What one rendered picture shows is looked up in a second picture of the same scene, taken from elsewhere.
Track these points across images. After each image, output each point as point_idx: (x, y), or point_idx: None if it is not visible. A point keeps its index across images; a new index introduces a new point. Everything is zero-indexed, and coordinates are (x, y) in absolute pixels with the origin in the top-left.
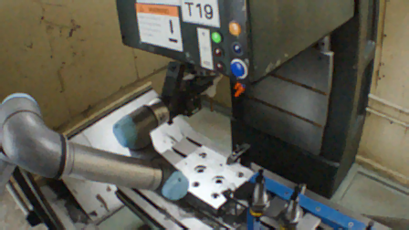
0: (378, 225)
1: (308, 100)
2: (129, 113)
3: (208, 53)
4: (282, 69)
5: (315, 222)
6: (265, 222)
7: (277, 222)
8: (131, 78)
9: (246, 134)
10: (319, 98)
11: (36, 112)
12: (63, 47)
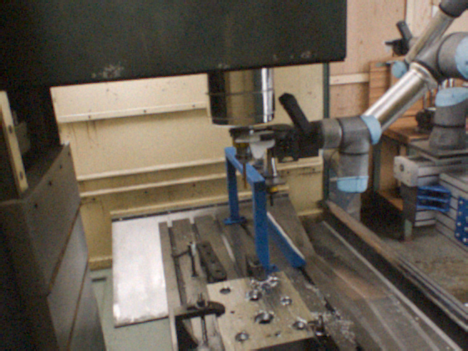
0: (163, 234)
1: (78, 237)
2: (357, 118)
3: None
4: (65, 219)
5: (251, 161)
6: (239, 278)
7: (229, 273)
8: None
9: None
10: (78, 218)
11: (444, 43)
12: None
